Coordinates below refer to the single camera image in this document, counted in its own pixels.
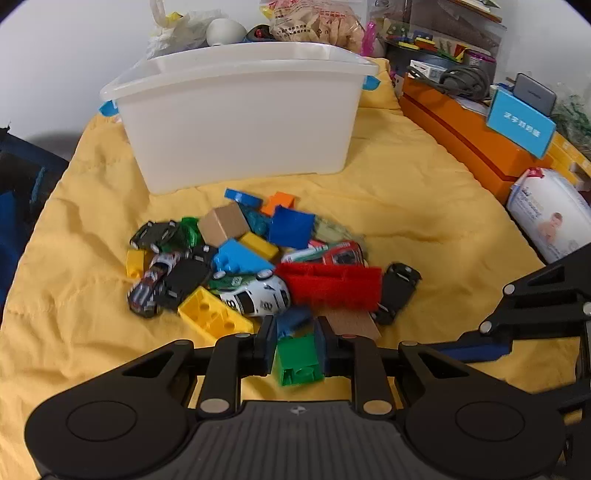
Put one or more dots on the wet wipes pack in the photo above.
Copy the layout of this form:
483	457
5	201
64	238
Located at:
549	212

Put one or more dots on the white plastic bag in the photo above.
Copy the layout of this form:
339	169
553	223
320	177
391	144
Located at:
180	32

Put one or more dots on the bag of green pieces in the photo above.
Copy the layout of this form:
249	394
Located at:
572	115

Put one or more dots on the green toy brick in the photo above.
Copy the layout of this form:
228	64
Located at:
295	364

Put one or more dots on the large red toy brick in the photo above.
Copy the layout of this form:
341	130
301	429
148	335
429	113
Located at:
334	284

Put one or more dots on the white round object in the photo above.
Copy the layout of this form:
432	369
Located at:
224	30

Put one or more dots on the blue bicycle helmet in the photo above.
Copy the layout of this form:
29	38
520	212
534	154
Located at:
258	33

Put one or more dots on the teal toy figure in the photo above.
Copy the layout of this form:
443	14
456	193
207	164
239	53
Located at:
256	221

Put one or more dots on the white numbered toy car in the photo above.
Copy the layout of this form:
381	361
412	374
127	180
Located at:
258	297

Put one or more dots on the black striped toy car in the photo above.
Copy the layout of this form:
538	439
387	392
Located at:
184	277

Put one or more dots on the olive toy vehicle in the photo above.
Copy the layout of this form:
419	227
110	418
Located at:
330	228

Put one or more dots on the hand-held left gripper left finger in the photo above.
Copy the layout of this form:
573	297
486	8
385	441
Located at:
265	346

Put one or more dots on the yellow blanket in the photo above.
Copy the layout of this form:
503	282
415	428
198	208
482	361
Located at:
415	207

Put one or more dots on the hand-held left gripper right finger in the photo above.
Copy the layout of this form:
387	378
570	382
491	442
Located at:
323	346

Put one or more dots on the translucent green toy block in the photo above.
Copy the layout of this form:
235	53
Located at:
189	230

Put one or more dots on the green and white toy car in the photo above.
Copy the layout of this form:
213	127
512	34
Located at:
231	280

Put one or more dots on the clear plastic box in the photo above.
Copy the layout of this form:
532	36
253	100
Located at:
438	18

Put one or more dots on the bag of wooden blocks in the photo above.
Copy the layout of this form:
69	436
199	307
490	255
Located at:
314	21

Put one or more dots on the white plastic bin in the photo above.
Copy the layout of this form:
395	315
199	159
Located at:
240	120

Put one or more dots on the red toy car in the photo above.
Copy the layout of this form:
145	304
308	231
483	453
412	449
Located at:
341	254

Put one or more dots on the pink plastic toy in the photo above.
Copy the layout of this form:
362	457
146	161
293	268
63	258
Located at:
369	34

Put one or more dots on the large yellow toy brick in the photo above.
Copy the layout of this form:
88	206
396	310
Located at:
212	314

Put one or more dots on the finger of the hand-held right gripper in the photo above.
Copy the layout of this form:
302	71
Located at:
575	390
475	349

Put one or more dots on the orange toy brick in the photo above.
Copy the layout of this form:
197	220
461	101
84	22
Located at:
277	203

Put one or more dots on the white red-striped toy car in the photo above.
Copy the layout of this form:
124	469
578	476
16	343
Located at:
150	286

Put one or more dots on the orange box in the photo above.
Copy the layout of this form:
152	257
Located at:
466	134

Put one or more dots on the grey pot of toys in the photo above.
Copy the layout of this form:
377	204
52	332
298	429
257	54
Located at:
415	50

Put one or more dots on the small yellow toy brick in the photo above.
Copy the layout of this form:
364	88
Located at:
136	263

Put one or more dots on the large blue toy brick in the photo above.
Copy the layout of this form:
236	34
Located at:
238	263

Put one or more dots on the grey device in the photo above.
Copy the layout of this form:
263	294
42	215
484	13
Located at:
535	92

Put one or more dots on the small white box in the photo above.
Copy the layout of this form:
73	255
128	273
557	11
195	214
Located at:
427	69

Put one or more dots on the small blue toy brick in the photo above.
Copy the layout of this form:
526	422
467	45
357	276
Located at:
291	318

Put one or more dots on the blue square toy plate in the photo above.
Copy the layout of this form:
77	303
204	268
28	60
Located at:
291	226

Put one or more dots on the stack of books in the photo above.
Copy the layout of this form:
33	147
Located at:
475	7

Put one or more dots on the blue card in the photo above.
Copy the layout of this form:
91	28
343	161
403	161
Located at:
519	122

